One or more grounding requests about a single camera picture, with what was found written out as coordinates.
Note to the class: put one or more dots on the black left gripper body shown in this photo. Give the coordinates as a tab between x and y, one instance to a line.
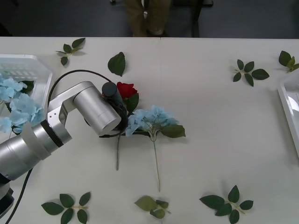
123	119

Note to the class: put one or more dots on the red rose with stem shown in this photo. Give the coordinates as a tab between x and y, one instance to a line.
125	89

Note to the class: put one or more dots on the silver and black left arm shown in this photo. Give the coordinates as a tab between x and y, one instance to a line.
98	112

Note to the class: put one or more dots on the single green leaf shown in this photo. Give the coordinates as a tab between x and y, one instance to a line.
116	64

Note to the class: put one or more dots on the green leaf twig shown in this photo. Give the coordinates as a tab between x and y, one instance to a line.
285	58
146	203
52	207
78	42
260	73
211	201

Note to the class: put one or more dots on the shallow white box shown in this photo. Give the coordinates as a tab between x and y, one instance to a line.
289	98
39	67

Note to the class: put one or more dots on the person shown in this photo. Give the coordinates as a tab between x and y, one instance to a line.
140	18

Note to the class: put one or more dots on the black chair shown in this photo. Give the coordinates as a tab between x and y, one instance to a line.
195	18

